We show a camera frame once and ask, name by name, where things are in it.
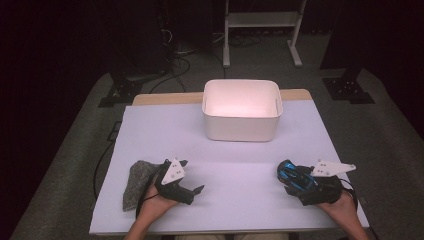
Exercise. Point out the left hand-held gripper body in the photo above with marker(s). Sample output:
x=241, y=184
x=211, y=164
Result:
x=173, y=191

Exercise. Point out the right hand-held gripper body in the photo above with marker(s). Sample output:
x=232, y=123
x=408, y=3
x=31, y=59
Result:
x=328, y=191

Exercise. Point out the grey cloth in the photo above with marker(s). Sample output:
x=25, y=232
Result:
x=138, y=183

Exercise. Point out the person's right hand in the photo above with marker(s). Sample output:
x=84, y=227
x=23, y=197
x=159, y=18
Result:
x=340, y=208

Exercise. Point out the person's left hand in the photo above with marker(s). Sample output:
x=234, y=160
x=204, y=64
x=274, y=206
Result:
x=156, y=206

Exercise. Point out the white plastic bin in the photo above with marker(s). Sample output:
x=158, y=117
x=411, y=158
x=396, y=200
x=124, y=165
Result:
x=241, y=120

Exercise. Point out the black power strip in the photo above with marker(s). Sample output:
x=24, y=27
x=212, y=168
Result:
x=115, y=130

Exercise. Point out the black stand base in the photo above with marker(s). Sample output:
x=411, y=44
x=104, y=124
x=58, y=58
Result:
x=123, y=91
x=346, y=90

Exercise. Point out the white metal stand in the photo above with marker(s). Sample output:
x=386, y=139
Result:
x=260, y=19

